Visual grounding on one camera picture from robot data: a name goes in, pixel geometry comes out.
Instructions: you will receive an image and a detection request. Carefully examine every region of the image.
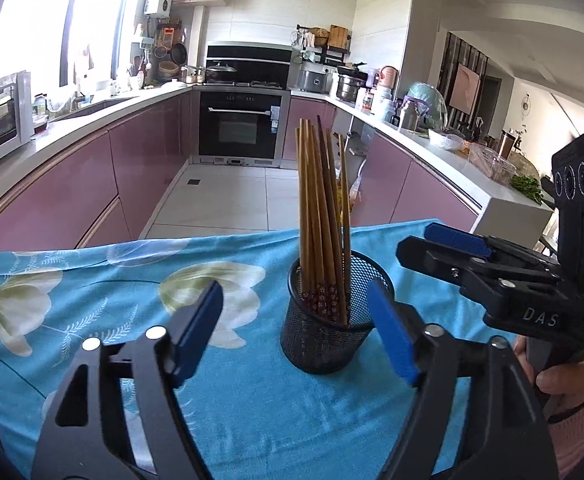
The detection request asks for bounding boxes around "bamboo chopstick red end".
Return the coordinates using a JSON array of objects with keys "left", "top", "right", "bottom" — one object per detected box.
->
[
  {"left": 308, "top": 124, "right": 335, "bottom": 318},
  {"left": 317, "top": 116, "right": 346, "bottom": 324},
  {"left": 295, "top": 122, "right": 306, "bottom": 292},
  {"left": 324, "top": 129, "right": 345, "bottom": 295},
  {"left": 339, "top": 136, "right": 351, "bottom": 286},
  {"left": 304, "top": 119, "right": 323, "bottom": 304}
]

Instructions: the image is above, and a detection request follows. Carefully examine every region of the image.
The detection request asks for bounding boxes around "bamboo chopstick lone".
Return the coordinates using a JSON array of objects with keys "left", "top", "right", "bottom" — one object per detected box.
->
[{"left": 297, "top": 119, "right": 311, "bottom": 296}]

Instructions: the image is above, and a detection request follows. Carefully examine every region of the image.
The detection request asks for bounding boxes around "person's right hand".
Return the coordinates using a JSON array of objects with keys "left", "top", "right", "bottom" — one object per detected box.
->
[{"left": 513, "top": 336, "right": 584, "bottom": 399}]

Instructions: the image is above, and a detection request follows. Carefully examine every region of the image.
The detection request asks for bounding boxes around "black mesh utensil holder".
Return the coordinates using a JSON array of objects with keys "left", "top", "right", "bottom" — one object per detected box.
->
[{"left": 280, "top": 252, "right": 394, "bottom": 375}]

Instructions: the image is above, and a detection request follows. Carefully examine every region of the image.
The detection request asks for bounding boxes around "green food cover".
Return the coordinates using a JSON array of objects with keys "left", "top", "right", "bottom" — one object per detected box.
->
[{"left": 407, "top": 81, "right": 448, "bottom": 131}]

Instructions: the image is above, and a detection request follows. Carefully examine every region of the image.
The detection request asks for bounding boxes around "stainless steel pot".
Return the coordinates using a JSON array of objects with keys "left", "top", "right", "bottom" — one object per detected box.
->
[{"left": 335, "top": 64, "right": 368, "bottom": 103}]

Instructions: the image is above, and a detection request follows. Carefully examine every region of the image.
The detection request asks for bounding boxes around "black built-in oven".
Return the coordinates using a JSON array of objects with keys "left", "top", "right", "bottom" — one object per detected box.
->
[{"left": 193, "top": 84, "right": 291, "bottom": 168}]

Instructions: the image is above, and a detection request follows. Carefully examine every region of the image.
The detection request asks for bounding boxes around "black range hood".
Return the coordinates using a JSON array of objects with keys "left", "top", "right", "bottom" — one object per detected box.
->
[{"left": 206, "top": 42, "right": 295, "bottom": 89}]

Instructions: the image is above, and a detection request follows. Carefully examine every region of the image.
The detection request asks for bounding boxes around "black wok with lid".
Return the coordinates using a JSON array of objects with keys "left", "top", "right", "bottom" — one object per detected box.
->
[{"left": 205, "top": 63, "right": 237, "bottom": 84}]

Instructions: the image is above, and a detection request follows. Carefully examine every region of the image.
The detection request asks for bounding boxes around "white microwave oven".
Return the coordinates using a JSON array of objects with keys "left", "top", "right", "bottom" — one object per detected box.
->
[{"left": 0, "top": 70, "right": 34, "bottom": 160}]

